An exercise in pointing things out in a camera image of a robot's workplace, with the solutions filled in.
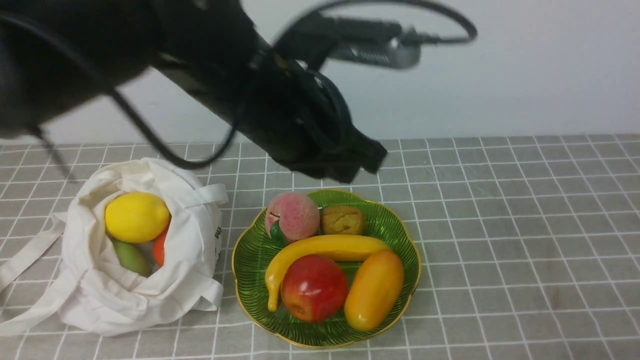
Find brown walnut pastry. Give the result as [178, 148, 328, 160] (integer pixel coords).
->
[320, 205, 366, 236]

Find yellow banana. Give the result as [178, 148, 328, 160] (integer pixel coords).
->
[264, 234, 391, 313]

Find grey checked tablecloth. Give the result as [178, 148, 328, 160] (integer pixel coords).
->
[1, 134, 640, 360]

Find pink peach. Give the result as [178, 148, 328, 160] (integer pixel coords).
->
[265, 191, 321, 245]

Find orange fruit in bag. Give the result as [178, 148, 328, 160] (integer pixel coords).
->
[151, 225, 169, 268]

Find green glass leaf plate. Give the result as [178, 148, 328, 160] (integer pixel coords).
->
[231, 188, 422, 349]

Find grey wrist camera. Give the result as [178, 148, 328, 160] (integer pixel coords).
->
[295, 15, 422, 70]

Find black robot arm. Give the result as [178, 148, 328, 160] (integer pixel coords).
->
[1, 0, 387, 183]

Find white cloth tote bag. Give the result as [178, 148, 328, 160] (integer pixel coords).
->
[0, 158, 228, 337]

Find orange yellow mango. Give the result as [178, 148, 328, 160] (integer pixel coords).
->
[343, 250, 405, 332]

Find yellow lemon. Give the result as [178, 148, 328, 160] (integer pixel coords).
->
[103, 192, 171, 244]

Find green fruit in bag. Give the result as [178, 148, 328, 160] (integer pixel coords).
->
[111, 239, 153, 277]

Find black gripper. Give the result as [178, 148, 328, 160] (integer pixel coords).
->
[238, 55, 387, 183]

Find red apple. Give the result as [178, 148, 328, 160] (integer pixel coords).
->
[280, 254, 348, 324]

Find black cable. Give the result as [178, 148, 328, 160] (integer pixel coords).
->
[0, 0, 478, 171]

